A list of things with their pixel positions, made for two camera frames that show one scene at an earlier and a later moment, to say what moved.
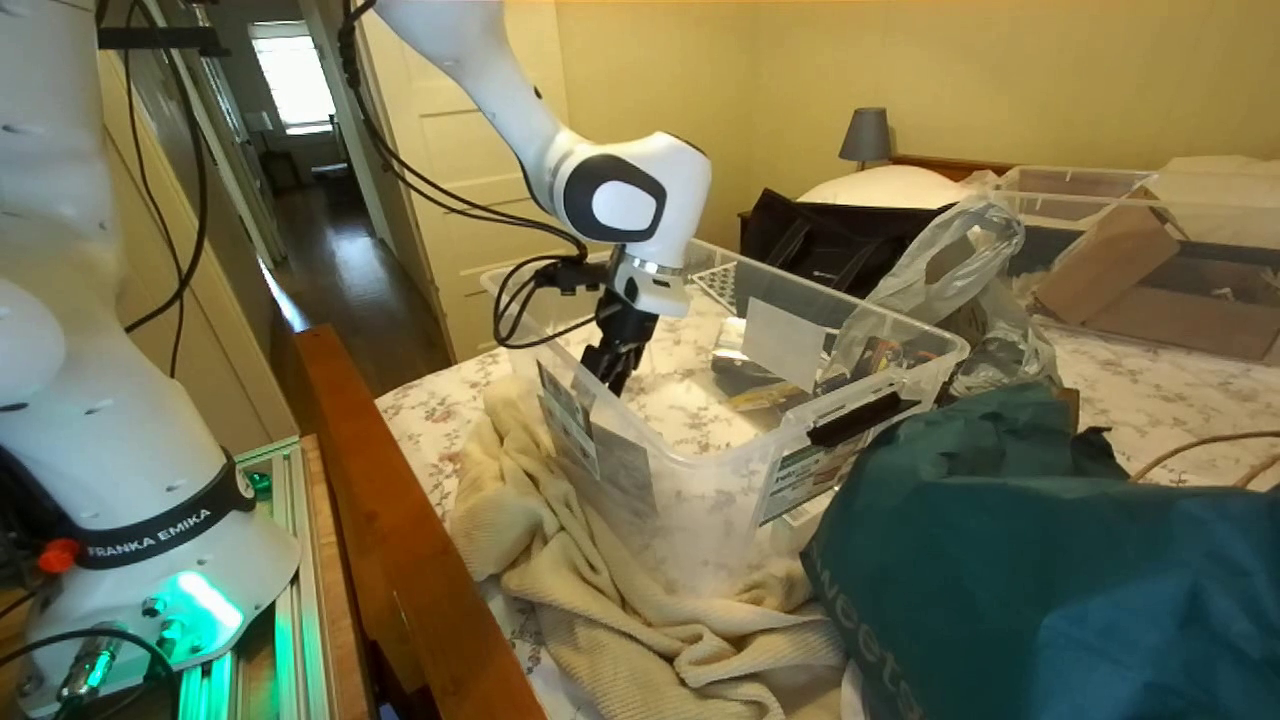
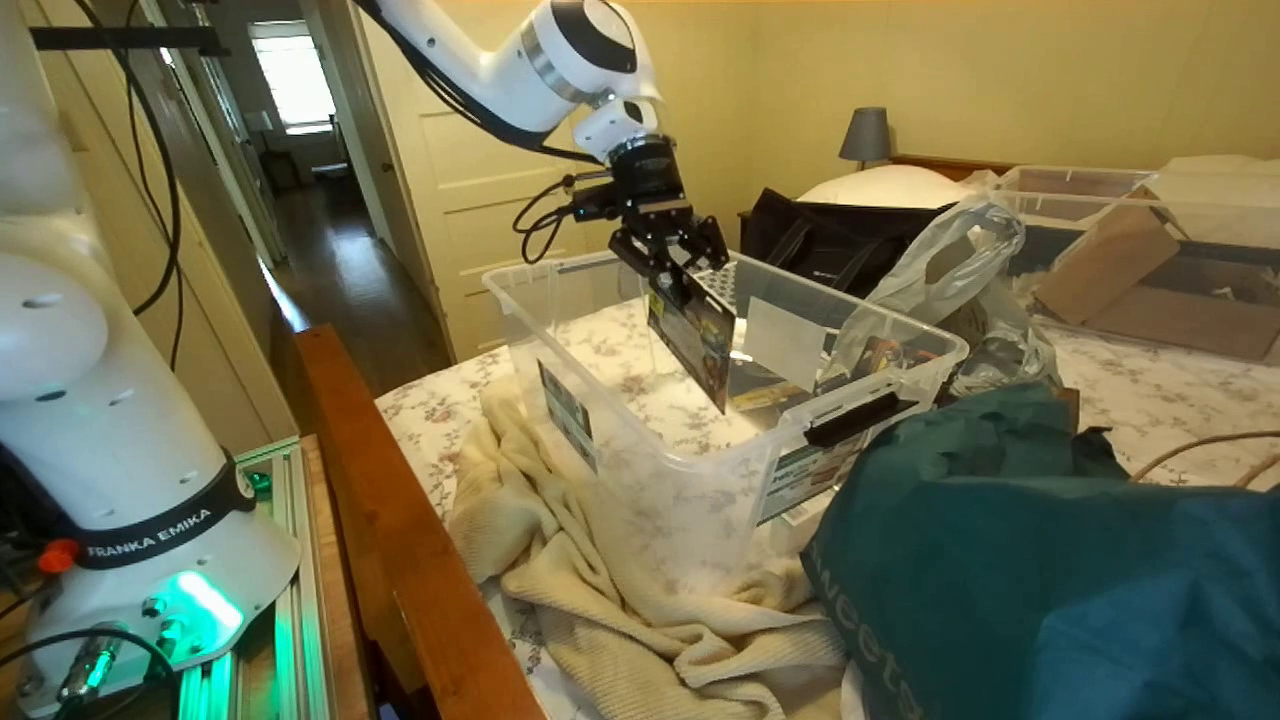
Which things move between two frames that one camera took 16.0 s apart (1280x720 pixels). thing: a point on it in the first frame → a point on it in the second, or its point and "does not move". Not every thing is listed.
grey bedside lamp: (868, 138) does not move
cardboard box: (1102, 256) does not move
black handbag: (835, 243) does not move
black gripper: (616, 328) → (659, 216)
